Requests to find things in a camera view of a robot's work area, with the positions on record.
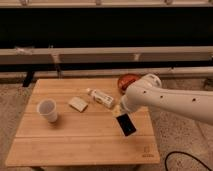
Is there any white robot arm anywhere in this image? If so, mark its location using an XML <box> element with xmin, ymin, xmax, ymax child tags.
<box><xmin>117</xmin><ymin>74</ymin><xmax>213</xmax><ymax>125</ymax></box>

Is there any black cable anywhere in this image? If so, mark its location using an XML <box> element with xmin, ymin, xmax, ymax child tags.
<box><xmin>164</xmin><ymin>150</ymin><xmax>213</xmax><ymax>171</ymax></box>

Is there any black bracket on wall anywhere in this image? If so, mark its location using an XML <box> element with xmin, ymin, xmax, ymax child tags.
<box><xmin>22</xmin><ymin>71</ymin><xmax>35</xmax><ymax>87</ymax></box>

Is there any small white bottle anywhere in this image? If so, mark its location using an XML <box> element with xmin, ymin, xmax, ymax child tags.
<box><xmin>86</xmin><ymin>88</ymin><xmax>115</xmax><ymax>109</ymax></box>

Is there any wooden board table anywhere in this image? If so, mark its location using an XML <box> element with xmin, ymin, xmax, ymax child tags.
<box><xmin>6</xmin><ymin>78</ymin><xmax>160</xmax><ymax>167</ymax></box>

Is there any beige sponge block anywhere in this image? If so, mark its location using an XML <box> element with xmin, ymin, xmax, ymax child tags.
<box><xmin>68</xmin><ymin>97</ymin><xmax>88</xmax><ymax>112</ymax></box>

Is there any black eraser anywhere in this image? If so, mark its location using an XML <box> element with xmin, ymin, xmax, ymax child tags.
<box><xmin>116</xmin><ymin>114</ymin><xmax>136</xmax><ymax>136</ymax></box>

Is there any orange bowl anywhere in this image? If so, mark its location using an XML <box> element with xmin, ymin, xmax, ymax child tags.
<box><xmin>117</xmin><ymin>74</ymin><xmax>141</xmax><ymax>94</ymax></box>

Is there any translucent yellowish gripper finger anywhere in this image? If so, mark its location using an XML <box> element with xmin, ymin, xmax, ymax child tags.
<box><xmin>112</xmin><ymin>105</ymin><xmax>121</xmax><ymax>116</ymax></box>

